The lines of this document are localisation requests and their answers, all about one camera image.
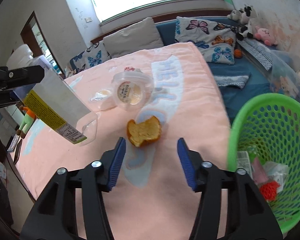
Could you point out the butterfly pillow left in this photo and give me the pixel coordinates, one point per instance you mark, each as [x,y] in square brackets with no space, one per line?
[91,57]

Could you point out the butterfly pillow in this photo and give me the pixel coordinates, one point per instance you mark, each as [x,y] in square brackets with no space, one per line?
[215,41]
[91,57]

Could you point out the small orange ball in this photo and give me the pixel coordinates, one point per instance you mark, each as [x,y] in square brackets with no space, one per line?
[238,54]

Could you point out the brown wooden door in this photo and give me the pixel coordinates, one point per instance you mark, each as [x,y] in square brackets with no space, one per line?
[32,35]

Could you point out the pink plush toy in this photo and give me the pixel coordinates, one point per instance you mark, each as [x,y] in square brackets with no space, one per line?
[264,35]

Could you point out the patterned folded cloth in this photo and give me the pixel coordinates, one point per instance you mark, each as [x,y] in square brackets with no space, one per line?
[258,51]

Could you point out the white blue milk carton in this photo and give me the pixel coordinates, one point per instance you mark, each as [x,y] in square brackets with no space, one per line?
[243,161]

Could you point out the red foam fruit net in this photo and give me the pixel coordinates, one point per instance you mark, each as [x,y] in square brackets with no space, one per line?
[269,190]

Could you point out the small clear lid cup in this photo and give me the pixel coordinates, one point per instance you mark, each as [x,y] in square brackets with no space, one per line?
[104,99]

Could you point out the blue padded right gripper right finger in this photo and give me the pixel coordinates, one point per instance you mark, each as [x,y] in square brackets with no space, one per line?
[248,214]

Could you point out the green plastic trash basket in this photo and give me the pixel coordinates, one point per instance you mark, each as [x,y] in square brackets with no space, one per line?
[271,122]

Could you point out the beige cushion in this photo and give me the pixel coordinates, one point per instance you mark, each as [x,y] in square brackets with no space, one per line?
[139,36]

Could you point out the clear round plastic container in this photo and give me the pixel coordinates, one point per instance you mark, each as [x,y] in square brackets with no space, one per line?
[131,89]

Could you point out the half eaten orange bun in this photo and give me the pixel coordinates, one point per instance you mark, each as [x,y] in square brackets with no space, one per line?
[144,133]

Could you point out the pink snack wrapper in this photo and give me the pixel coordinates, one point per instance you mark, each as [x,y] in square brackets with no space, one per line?
[259,175]

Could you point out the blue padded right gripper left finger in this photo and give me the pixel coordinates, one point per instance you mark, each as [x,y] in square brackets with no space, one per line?
[53,215]

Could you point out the clear plastic storage box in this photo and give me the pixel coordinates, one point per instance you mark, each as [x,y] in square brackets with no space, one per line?
[285,74]

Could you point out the butterfly pillow right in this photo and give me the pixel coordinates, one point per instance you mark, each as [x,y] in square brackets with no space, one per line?
[215,41]

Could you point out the cow plush toy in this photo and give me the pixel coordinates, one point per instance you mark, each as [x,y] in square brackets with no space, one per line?
[247,19]

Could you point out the pink blanket table cover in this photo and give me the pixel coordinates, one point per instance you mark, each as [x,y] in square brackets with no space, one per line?
[151,199]

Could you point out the clear plastic bottle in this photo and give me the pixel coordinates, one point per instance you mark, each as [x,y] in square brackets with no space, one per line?
[56,104]

